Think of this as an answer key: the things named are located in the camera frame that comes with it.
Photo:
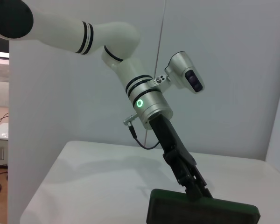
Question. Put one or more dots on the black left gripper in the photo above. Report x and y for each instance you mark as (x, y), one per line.
(170, 140)

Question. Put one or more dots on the dark green glasses case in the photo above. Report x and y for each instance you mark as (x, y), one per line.
(200, 210)

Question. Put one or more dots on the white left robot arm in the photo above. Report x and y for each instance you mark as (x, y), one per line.
(60, 30)

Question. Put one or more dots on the white machine with green light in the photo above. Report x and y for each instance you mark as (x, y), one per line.
(0, 144)

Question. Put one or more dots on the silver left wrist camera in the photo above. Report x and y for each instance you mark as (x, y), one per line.
(179, 67)

